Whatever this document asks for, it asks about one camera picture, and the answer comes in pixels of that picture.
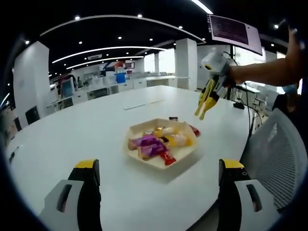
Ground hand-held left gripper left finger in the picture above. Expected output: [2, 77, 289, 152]
[38, 158, 103, 231]

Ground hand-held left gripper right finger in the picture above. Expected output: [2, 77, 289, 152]
[218, 158, 282, 231]

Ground beige hexagonal container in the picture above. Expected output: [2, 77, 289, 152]
[123, 117, 200, 173]

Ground pile of snack foods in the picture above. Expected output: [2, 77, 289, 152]
[127, 126, 195, 162]

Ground white square column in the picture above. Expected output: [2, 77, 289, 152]
[175, 38, 198, 91]

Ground hanging monitor screen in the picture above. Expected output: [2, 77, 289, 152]
[207, 14, 263, 56]

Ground grey mesh office chair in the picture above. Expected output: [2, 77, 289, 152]
[240, 108, 307, 213]

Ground white counter cabinets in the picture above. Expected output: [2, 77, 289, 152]
[47, 76, 178, 109]

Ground small black table clip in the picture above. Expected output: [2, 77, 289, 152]
[9, 146, 20, 162]

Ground light blue face mask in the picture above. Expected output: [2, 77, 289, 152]
[282, 84, 299, 95]

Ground black office chair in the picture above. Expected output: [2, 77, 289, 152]
[13, 117, 23, 132]
[25, 105, 41, 126]

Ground teal display stand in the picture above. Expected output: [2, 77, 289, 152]
[61, 80, 76, 97]

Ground wide white column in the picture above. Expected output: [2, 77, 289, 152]
[13, 41, 51, 121]

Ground black cable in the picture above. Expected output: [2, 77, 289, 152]
[243, 81, 255, 136]

